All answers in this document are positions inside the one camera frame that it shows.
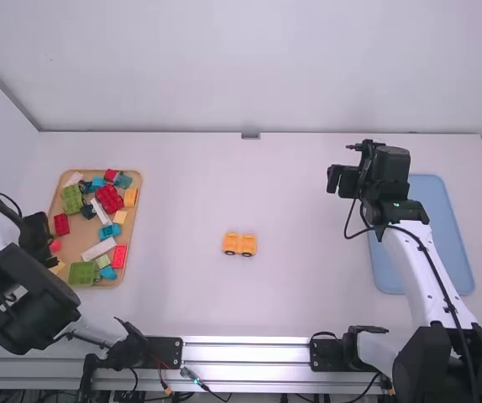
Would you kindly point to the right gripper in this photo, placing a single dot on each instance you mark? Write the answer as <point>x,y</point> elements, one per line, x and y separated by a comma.
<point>351,182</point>

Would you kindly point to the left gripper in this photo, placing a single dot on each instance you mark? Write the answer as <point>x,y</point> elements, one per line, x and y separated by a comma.
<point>35,231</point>

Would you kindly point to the yellow toy car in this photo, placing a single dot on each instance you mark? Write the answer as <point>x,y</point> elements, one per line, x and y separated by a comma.
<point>240,244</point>

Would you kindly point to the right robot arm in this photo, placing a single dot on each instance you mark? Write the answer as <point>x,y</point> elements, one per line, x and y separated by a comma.
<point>413,260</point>

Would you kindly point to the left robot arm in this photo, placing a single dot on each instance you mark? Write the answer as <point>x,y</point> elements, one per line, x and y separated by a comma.
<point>22,302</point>

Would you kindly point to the pink toy brick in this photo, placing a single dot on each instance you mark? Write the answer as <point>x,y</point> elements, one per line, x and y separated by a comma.
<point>56,246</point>

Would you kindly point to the pale yellow toy brick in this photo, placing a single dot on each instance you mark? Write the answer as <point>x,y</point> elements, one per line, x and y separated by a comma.
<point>59,268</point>
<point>121,217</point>

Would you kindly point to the large green toy brick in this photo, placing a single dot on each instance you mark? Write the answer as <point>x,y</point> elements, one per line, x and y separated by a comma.
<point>82,273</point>
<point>71,200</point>

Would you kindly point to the tan tray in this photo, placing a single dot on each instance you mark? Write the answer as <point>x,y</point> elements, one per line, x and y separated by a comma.
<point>87,233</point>

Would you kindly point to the dark blue toy brick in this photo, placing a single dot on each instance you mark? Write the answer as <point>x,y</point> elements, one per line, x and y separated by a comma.
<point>88,212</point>

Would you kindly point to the short white toy brick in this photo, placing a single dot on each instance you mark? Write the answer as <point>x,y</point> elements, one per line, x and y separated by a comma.
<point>73,180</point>

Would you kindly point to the long white toy brick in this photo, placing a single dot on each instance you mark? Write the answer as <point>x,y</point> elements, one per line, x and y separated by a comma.
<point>98,249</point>
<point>101,212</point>

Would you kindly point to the dark teal toy brick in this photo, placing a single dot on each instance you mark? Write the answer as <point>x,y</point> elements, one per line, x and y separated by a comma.
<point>86,186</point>

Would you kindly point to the small light green toy brick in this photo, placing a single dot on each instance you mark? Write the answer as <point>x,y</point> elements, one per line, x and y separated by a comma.
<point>103,261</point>

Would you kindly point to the small blue toy brick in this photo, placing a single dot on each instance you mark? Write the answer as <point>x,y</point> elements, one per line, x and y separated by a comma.
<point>99,182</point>
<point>108,273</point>

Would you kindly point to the large red toy brick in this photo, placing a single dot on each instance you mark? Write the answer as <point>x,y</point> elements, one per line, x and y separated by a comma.
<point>109,199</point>

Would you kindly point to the small red toy brick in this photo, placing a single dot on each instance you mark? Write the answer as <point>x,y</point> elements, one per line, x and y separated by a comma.
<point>111,175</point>

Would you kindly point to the clear teal toy brick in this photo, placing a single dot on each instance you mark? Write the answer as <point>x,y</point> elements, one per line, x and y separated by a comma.
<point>123,181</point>

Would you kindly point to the orange toy brick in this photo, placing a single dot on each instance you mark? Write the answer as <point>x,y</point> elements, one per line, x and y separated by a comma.
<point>131,197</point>

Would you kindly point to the silver rails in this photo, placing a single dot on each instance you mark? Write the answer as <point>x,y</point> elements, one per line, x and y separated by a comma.
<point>245,361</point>

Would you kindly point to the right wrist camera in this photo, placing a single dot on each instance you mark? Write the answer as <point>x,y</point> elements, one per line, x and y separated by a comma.
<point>333,178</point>

